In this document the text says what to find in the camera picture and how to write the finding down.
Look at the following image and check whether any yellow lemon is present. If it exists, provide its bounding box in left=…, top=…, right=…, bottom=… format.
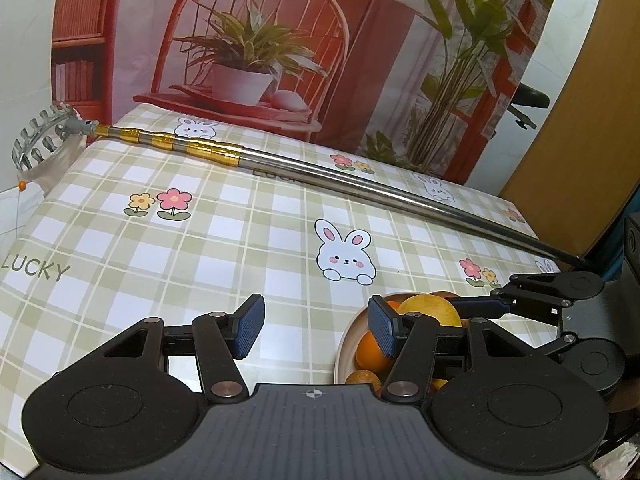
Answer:
left=397, top=295, right=462, bottom=327

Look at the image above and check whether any orange tangerine four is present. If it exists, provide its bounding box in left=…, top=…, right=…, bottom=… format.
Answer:
left=355, top=330, right=394, bottom=375

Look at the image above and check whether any small kiwi fruit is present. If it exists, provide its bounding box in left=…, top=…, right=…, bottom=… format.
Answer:
left=345, top=370, right=382, bottom=391

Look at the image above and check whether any brownish red apple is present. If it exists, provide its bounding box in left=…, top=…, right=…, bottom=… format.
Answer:
left=430, top=290, right=460, bottom=299

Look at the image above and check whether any orange tangerine one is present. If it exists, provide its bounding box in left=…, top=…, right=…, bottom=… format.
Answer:
left=386, top=300, right=400, bottom=311

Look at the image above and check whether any small green-yellow fruit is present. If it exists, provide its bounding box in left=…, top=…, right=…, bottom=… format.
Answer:
left=430, top=378, right=448, bottom=392

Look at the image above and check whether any beige round plate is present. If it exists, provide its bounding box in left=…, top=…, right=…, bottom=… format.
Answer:
left=332, top=291, right=417, bottom=386

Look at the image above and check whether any orange wooden board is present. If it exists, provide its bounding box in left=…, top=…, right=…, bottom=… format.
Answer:
left=501, top=0, right=639, bottom=256

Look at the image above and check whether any black exercise equipment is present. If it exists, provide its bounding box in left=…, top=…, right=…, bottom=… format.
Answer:
left=508, top=84, right=550, bottom=129

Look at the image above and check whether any printed room backdrop poster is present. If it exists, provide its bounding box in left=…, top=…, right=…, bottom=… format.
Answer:
left=51, top=0, right=553, bottom=183

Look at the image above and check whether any metal telescopic pole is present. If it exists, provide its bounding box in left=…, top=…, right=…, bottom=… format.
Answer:
left=11, top=104, right=584, bottom=266

